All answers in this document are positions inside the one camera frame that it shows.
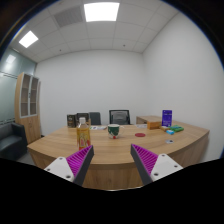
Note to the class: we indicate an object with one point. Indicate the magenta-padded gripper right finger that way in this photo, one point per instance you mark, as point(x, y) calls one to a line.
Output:
point(165, 165)

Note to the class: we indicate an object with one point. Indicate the small light blue packet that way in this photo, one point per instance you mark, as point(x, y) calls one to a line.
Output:
point(170, 132)

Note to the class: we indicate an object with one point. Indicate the yellow-labelled tea drink bottle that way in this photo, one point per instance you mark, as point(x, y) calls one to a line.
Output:
point(83, 137)

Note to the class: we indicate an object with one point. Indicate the ceiling air vent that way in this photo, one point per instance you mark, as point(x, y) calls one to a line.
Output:
point(68, 16)

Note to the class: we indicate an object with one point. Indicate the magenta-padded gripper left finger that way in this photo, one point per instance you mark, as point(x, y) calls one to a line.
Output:
point(59, 166)

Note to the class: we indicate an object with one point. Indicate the wooden side desk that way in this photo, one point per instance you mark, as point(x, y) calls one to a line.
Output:
point(143, 119)

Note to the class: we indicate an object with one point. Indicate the black leather sofa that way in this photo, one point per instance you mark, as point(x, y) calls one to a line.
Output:
point(11, 141)

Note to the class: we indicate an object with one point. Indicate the printed leaflet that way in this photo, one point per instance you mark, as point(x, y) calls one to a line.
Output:
point(98, 127)

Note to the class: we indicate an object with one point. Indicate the green and white mug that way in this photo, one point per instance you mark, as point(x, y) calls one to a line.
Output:
point(113, 131)

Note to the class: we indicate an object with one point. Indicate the small tan box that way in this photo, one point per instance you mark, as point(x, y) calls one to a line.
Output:
point(164, 128)

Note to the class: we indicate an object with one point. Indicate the black mesh office chair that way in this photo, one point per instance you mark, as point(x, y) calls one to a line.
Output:
point(119, 117)

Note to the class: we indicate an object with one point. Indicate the green packet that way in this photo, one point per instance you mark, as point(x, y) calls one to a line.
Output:
point(177, 128)

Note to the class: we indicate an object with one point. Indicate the large square ceiling light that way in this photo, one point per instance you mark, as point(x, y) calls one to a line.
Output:
point(101, 11)

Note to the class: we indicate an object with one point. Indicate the orange-brown box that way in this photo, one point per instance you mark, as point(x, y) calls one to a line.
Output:
point(154, 125)

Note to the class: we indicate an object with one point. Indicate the tall purple box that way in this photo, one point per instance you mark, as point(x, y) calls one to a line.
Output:
point(167, 118)

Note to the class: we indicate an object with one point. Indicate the white paper packet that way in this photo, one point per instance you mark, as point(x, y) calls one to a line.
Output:
point(141, 126)

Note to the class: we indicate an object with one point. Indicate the small square ceiling light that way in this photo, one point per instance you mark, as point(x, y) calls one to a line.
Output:
point(28, 39)

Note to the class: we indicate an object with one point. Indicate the dark grey office chair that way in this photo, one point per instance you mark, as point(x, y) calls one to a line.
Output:
point(95, 118)

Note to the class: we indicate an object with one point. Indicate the wooden shelf cabinet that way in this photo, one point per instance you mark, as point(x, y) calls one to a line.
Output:
point(30, 126)

